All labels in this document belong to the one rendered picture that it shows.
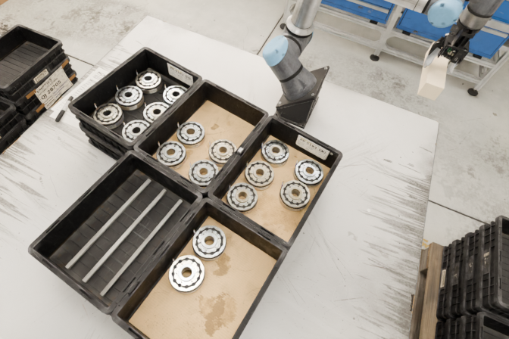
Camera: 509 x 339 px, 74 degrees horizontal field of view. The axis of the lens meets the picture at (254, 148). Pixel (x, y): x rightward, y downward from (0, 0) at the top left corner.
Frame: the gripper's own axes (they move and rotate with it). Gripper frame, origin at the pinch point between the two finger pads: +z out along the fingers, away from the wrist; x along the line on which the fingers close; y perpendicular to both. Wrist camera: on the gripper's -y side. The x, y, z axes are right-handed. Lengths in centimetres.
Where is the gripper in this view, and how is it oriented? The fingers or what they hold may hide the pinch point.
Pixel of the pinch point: (435, 66)
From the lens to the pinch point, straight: 140.7
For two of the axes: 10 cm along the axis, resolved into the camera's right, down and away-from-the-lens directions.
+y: -3.9, 7.5, -5.3
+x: 9.2, 3.7, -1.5
